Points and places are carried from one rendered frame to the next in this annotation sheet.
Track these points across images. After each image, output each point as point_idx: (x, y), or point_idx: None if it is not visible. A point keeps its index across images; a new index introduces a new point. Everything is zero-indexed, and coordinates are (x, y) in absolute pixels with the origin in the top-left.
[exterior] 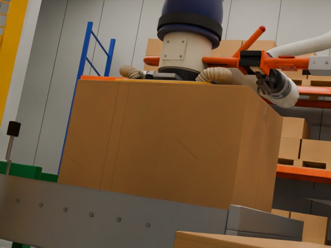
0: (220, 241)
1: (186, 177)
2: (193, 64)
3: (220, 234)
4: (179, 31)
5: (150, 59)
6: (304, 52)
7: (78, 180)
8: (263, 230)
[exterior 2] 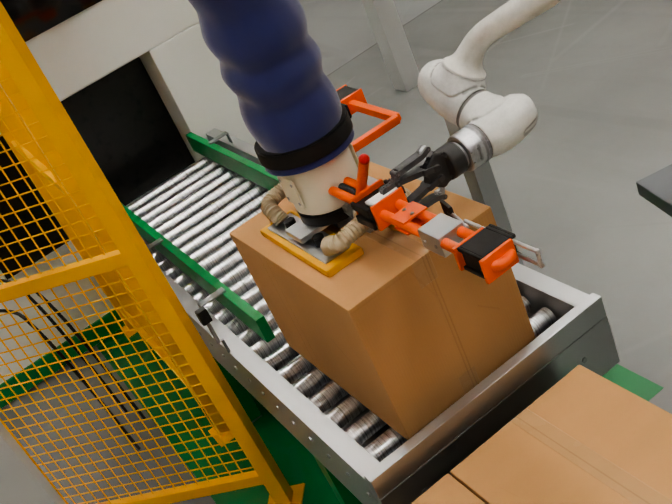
0: None
1: (358, 379)
2: (321, 207)
3: None
4: None
5: None
6: (520, 25)
7: (293, 339)
8: (452, 437)
